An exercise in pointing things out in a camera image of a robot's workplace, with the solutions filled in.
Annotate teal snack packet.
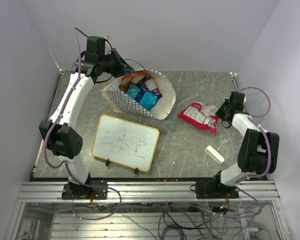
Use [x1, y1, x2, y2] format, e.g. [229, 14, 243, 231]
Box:
[125, 83, 158, 111]

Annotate tangled floor cables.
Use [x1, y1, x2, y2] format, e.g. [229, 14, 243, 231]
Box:
[72, 201, 271, 240]

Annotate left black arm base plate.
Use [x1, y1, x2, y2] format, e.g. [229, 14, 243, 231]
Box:
[61, 182, 108, 200]

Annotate orange snack packet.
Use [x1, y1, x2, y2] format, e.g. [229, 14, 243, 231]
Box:
[119, 71, 147, 92]

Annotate pink snack packet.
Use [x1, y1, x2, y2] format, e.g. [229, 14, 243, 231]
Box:
[177, 102, 219, 136]

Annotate small whiteboard with yellow frame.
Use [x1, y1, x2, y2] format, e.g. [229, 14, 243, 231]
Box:
[91, 114, 160, 173]

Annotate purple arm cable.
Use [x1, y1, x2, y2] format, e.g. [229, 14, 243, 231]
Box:
[209, 86, 273, 219]
[43, 27, 123, 221]

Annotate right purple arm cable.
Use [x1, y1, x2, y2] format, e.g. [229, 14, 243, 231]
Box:
[209, 86, 273, 219]

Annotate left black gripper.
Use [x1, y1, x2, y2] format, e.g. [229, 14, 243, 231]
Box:
[100, 48, 137, 79]

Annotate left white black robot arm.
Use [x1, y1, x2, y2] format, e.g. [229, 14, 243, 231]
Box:
[39, 36, 134, 199]

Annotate purple snack packet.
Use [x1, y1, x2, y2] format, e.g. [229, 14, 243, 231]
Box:
[138, 74, 162, 99]

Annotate blue checkered paper bag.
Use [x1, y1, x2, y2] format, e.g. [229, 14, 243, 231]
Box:
[101, 66, 176, 122]

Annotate white whiteboard eraser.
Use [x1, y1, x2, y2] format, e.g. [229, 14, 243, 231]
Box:
[205, 145, 225, 165]

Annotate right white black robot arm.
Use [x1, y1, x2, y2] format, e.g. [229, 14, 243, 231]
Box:
[210, 91, 280, 198]

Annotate aluminium extrusion rail frame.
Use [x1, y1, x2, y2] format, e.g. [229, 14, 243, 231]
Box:
[17, 180, 280, 204]

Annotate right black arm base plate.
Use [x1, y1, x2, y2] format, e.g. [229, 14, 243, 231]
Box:
[189, 178, 239, 199]

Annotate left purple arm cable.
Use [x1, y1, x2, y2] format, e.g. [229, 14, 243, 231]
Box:
[43, 27, 123, 221]

